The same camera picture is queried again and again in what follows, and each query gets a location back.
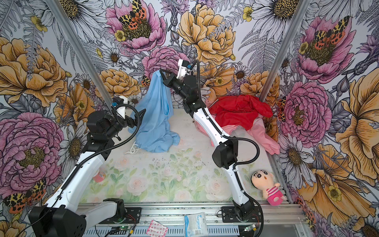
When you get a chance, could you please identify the green circuit board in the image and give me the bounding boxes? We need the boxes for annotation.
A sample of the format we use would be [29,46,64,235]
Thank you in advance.
[243,224,257,232]
[112,226,134,234]

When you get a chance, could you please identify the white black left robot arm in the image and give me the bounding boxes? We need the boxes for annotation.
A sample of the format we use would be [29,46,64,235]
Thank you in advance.
[29,97,146,237]

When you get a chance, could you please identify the light blue cloth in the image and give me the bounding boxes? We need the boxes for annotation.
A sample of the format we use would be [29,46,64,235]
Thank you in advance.
[135,71,180,153]

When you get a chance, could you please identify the left aluminium corner post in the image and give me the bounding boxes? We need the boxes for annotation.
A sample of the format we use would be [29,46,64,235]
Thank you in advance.
[46,1,113,111]

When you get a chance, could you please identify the aluminium front rail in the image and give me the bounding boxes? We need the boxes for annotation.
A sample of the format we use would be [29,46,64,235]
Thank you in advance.
[83,202,312,237]

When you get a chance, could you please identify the green circuit board right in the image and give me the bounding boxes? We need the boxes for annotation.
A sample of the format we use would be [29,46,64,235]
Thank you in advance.
[243,224,257,232]

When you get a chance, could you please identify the aluminium corner post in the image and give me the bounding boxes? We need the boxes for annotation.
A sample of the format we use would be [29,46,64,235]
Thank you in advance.
[46,1,113,111]
[259,0,311,102]

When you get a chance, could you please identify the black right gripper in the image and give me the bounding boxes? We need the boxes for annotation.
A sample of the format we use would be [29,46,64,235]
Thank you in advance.
[159,68,190,100]

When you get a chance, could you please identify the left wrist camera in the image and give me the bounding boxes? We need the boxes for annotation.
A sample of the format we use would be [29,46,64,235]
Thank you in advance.
[112,96,128,118]

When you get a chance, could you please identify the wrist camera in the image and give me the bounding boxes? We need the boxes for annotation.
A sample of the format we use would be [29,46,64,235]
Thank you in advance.
[112,96,128,118]
[176,59,191,80]

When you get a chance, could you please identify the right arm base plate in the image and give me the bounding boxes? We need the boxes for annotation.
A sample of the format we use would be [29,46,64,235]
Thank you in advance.
[221,206,263,223]

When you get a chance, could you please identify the red cloth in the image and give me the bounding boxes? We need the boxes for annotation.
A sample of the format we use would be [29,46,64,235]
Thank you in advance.
[209,95,273,130]

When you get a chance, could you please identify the red white patterned packet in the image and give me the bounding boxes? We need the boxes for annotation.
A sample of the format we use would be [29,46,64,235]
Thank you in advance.
[146,220,168,237]

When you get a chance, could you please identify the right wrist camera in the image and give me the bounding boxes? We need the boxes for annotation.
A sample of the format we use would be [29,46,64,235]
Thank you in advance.
[176,59,191,80]

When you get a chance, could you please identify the pink cloth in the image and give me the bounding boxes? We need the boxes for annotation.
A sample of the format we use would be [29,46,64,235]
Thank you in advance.
[194,113,280,155]

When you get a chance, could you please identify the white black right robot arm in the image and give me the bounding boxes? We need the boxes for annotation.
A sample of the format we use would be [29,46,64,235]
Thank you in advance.
[159,59,263,221]

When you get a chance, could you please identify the right aluminium corner post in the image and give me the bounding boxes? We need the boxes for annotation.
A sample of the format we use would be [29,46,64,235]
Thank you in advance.
[259,0,311,102]

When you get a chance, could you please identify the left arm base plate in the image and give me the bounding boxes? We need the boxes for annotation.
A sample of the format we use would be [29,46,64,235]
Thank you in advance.
[100,207,142,224]

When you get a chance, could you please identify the plush doll pink outfit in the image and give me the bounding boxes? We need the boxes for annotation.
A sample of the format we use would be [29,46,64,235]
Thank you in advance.
[251,170,287,206]

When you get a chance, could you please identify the white surgical packet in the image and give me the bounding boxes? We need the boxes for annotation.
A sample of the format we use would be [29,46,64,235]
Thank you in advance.
[184,212,208,237]

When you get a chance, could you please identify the green circuit board left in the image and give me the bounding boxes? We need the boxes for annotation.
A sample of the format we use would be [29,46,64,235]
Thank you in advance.
[112,226,134,234]

